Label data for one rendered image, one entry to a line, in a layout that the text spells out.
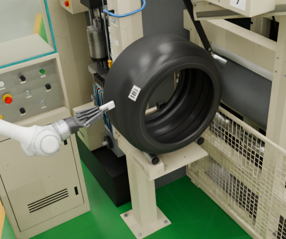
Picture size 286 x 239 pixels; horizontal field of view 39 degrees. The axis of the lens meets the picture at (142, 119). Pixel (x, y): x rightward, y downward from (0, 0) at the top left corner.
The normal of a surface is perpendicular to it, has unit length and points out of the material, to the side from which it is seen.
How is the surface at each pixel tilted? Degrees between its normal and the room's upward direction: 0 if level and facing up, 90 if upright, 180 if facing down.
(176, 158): 0
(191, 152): 0
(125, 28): 90
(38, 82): 90
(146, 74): 54
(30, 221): 90
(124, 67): 42
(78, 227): 0
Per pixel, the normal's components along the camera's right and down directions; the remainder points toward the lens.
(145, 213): 0.50, 0.45
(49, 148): 0.48, 0.07
